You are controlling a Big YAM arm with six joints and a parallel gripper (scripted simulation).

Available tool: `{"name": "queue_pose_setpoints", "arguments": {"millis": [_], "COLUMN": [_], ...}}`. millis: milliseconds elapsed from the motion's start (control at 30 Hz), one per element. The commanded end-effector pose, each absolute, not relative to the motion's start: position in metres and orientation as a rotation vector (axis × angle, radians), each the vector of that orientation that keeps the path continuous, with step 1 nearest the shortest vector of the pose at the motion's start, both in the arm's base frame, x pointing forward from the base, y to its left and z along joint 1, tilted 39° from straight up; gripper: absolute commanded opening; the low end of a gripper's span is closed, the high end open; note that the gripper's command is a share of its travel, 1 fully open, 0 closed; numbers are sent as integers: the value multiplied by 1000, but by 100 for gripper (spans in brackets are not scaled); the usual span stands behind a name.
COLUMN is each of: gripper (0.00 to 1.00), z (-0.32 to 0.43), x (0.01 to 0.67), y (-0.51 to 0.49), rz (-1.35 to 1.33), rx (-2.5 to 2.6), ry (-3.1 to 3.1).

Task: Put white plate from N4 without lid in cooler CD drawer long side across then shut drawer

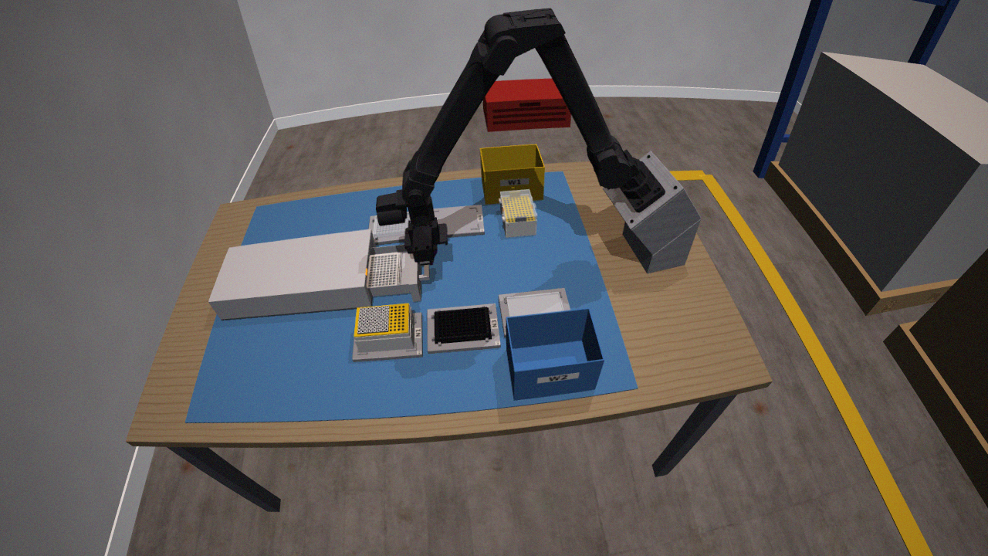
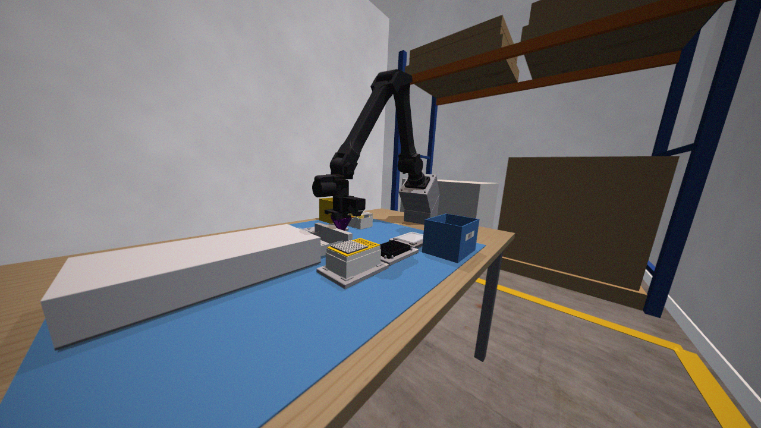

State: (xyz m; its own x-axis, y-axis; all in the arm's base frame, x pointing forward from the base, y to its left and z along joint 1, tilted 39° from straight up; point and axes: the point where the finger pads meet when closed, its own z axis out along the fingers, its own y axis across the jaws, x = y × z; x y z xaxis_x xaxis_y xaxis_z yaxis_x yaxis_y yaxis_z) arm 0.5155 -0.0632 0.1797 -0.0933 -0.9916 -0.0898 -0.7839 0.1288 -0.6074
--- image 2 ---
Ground blue open-top bin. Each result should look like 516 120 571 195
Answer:
422 213 479 263

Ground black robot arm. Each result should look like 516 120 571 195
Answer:
312 69 430 217

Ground blue bench mat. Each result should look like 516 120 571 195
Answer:
0 243 486 428

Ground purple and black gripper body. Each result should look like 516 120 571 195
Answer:
325 195 351 220

